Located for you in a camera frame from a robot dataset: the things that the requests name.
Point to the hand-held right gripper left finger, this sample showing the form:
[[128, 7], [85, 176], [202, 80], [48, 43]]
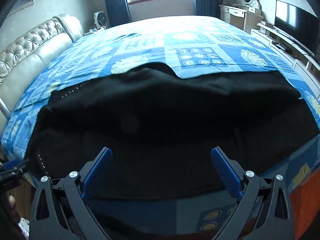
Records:
[[96, 173]]

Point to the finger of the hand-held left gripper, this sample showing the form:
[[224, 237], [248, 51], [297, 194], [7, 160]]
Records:
[[12, 165]]

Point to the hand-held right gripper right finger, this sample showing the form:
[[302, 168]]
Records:
[[226, 173]]

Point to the black pants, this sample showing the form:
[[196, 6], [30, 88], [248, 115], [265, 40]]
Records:
[[160, 110]]

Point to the person's left hand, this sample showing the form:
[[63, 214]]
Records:
[[12, 206]]

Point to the orange cloth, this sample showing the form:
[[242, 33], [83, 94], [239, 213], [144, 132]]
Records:
[[306, 202]]

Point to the beige tufted leather headboard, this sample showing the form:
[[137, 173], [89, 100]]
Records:
[[30, 52]]

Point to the blue printed bedsheet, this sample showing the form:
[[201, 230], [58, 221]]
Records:
[[200, 37]]

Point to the white power strip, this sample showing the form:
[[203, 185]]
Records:
[[93, 31]]

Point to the white television cabinet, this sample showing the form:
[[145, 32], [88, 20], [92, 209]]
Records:
[[280, 40]]

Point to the white fan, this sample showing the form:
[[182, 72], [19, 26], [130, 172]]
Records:
[[100, 20]]

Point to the white dressing table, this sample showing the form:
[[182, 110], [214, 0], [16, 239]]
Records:
[[237, 15]]

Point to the black flat television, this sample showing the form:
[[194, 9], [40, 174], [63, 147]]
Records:
[[293, 22]]

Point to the framed wall picture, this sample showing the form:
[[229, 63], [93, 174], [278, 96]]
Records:
[[23, 0]]

